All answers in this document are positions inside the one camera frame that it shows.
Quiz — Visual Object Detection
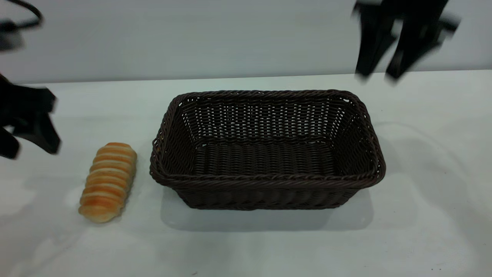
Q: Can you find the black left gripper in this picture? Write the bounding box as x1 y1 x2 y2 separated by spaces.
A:
0 74 62 160

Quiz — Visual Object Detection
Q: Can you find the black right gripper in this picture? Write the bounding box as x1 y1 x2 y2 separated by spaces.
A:
351 0 460 80

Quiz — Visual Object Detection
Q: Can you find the striped orange bread roll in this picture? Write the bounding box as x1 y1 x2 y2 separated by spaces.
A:
78 142 138 224

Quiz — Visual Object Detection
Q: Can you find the dark brown wicker basket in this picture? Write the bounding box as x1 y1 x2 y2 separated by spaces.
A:
149 89 386 211

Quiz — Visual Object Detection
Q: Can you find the black cable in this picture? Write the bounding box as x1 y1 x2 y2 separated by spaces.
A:
4 0 43 30

